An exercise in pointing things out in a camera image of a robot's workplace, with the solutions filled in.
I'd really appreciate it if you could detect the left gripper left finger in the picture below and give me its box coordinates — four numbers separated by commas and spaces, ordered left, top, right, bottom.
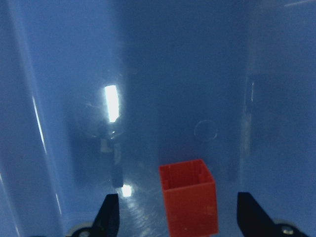
91, 194, 120, 237

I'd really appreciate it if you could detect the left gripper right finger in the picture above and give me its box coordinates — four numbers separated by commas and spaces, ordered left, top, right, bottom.
237, 192, 279, 237

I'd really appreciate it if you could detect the blue plastic tray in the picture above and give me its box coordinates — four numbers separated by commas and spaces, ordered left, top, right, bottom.
0, 0, 316, 237

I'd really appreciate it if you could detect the red block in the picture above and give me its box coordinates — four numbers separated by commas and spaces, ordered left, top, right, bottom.
159, 159, 219, 237

